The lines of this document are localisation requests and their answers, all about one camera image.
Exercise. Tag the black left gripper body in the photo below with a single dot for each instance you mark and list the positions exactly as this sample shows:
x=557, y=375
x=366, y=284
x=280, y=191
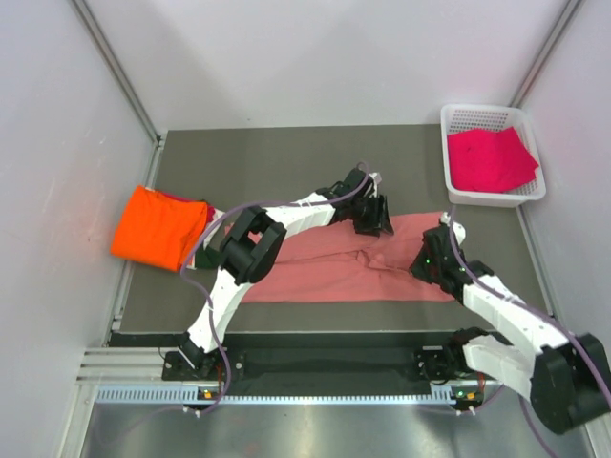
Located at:
x=350, y=214

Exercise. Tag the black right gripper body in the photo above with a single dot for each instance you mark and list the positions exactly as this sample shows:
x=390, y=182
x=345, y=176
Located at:
x=426, y=268

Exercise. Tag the salmon pink t shirt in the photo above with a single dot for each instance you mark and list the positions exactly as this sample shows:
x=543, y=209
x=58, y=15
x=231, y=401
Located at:
x=335, y=264

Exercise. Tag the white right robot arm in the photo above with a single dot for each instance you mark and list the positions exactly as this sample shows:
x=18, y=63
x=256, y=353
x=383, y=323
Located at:
x=565, y=378

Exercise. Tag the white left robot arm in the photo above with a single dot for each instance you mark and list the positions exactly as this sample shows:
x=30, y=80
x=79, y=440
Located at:
x=252, y=244

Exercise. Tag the magenta t shirt in basket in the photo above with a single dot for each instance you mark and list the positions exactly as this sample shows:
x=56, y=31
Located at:
x=489, y=162

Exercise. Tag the white folded t shirt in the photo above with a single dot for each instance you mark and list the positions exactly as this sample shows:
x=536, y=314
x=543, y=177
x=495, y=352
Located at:
x=215, y=217

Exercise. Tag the white plastic laundry basket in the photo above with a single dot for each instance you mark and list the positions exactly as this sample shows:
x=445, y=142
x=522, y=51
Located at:
x=458, y=118

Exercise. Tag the green folded t shirt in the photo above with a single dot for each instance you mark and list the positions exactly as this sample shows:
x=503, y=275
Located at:
x=206, y=258

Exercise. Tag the orange folded t shirt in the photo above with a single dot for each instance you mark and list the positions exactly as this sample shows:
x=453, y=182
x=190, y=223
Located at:
x=158, y=230

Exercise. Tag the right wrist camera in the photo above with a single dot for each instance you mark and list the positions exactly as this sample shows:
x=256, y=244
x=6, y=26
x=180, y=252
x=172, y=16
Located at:
x=459, y=231

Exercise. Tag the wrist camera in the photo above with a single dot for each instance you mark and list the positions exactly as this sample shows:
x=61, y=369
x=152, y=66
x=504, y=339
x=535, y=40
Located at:
x=459, y=231
x=372, y=186

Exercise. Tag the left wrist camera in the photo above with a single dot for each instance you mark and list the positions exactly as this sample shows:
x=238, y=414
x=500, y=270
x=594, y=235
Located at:
x=372, y=186

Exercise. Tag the grey slotted cable duct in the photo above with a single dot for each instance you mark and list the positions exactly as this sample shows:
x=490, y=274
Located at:
x=194, y=395

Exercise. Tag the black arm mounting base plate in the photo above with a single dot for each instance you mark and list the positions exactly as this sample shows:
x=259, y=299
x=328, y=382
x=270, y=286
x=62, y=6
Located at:
x=326, y=363

